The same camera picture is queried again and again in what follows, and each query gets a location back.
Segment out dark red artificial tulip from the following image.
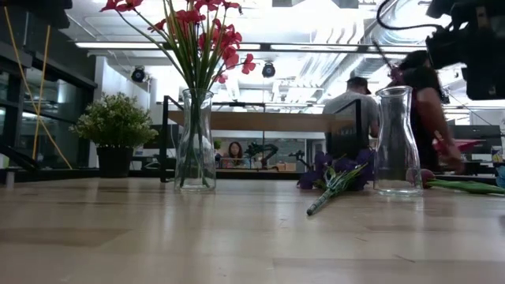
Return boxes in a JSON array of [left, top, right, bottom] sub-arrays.
[[420, 168, 505, 196]]

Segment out clear glass vase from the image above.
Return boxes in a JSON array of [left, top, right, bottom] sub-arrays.
[[174, 88, 217, 193], [373, 85, 425, 197]]

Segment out purple artificial flower bunch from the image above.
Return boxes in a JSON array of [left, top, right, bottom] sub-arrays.
[[297, 148, 376, 217]]

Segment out red artificial flower bunch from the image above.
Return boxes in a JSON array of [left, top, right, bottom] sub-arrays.
[[100, 0, 257, 189]]

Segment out person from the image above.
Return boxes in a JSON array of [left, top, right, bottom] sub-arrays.
[[388, 50, 467, 175], [322, 76, 380, 139], [223, 140, 253, 170]]

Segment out black computer monitor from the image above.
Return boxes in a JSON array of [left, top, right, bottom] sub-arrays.
[[448, 125, 504, 155]]

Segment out long ceiling light strip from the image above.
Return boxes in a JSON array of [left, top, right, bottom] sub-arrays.
[[74, 41, 429, 54]]

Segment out potted green plant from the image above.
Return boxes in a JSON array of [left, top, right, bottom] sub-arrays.
[[69, 92, 159, 179]]

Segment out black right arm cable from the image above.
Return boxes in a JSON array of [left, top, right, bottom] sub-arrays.
[[376, 0, 445, 32]]

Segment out wooden shelf black metal frame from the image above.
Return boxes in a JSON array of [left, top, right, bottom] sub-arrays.
[[159, 95, 365, 185]]

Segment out yellow cord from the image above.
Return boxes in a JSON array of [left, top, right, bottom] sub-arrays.
[[2, 6, 74, 170], [32, 24, 52, 159]]

